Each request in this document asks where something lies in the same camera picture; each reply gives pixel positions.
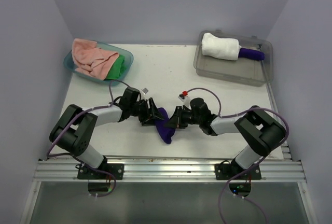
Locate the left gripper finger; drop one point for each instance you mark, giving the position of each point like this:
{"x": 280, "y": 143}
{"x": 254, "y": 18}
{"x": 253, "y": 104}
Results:
{"x": 149, "y": 122}
{"x": 153, "y": 112}

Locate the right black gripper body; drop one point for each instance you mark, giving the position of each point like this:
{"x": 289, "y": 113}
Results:
{"x": 188, "y": 117}

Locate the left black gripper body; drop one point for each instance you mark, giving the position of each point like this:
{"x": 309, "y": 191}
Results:
{"x": 141, "y": 110}

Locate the pink towel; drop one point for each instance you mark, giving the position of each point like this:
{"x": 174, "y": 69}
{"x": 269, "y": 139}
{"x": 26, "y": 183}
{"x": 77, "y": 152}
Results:
{"x": 92, "y": 60}

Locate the dark purple towel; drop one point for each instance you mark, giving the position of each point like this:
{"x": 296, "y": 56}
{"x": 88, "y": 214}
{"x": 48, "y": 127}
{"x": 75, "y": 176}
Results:
{"x": 164, "y": 132}

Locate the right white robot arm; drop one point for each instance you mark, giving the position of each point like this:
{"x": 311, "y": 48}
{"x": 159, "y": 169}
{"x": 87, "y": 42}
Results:
{"x": 262, "y": 132}

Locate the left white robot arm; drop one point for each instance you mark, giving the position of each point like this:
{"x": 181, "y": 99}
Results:
{"x": 75, "y": 127}

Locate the green towel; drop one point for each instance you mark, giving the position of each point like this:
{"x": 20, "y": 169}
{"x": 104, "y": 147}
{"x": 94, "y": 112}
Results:
{"x": 117, "y": 69}

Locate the teal plastic bin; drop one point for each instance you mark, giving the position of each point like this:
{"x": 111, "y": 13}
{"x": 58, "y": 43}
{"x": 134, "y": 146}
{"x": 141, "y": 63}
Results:
{"x": 69, "y": 64}

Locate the grey transparent plastic tray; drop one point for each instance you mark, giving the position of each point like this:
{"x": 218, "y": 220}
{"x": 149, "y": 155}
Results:
{"x": 244, "y": 71}

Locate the rolled white towel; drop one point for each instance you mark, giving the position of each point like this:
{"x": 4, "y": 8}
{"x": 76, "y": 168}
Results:
{"x": 220, "y": 48}

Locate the rolled purple towel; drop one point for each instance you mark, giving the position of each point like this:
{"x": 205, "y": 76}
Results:
{"x": 251, "y": 54}

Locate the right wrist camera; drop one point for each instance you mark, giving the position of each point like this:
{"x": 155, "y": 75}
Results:
{"x": 197, "y": 104}

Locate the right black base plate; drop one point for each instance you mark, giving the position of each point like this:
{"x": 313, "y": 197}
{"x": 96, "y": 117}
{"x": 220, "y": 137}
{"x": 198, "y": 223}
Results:
{"x": 229, "y": 169}

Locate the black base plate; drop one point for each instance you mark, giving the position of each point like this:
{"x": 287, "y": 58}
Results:
{"x": 229, "y": 169}
{"x": 104, "y": 171}

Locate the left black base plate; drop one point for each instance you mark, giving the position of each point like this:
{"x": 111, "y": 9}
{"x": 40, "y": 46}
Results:
{"x": 104, "y": 171}

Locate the aluminium mounting rail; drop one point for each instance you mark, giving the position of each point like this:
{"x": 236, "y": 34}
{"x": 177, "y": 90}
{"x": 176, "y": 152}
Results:
{"x": 178, "y": 170}

